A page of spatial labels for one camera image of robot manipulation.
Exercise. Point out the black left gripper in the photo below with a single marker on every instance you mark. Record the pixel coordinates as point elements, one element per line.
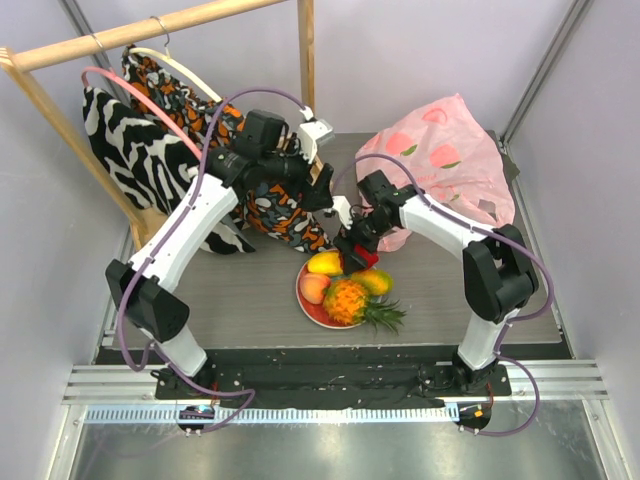
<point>317,195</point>

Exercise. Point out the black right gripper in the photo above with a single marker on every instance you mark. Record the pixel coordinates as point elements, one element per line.
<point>355,245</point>

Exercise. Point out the fake red apple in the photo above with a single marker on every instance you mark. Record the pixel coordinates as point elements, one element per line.
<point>356,259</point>

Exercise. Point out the fake yellow mango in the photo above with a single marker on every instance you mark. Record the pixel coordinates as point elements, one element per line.
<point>327,263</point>

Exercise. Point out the fake orange mango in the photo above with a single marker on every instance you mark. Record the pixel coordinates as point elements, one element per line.
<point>377,282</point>

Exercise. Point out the fake pineapple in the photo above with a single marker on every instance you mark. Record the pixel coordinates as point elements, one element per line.
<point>350,303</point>

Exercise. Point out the fake peach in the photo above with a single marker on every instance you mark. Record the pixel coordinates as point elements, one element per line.
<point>313,287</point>

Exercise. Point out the pink plastic bag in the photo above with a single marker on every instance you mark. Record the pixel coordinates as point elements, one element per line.
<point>451,157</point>

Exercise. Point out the olive green cloth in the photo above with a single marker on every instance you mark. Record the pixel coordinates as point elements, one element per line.
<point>510,170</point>

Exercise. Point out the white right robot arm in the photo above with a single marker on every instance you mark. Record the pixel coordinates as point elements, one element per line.
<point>498,272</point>

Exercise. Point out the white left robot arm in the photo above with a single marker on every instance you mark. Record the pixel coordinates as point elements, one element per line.
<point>143,288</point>

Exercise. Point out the orange black patterned garment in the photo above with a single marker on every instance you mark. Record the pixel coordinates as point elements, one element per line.
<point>267,208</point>

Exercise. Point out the red and teal plate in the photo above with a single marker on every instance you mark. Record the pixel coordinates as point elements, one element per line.
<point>316,312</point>

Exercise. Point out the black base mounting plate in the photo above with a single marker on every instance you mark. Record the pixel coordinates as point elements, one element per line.
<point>338,378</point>

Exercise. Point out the black white zebra garment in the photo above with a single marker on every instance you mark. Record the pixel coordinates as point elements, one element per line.
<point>148,162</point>

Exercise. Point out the wooden clothes rack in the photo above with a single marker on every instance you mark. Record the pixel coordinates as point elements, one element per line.
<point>19,67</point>

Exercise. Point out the cream plastic hanger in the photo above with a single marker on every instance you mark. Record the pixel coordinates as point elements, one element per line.
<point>190,75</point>

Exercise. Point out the pink plastic hanger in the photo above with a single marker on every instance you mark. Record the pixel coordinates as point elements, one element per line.
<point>156,110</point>

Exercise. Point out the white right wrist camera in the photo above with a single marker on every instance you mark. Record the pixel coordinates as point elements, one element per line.
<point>341,208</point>

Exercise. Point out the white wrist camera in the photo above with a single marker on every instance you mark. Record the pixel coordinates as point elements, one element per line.
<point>312,133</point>
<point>341,208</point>

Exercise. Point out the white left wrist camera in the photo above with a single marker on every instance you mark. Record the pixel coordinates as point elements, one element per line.
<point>312,133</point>

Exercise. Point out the white perforated cable tray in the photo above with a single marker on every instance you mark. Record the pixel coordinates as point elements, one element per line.
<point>201,414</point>

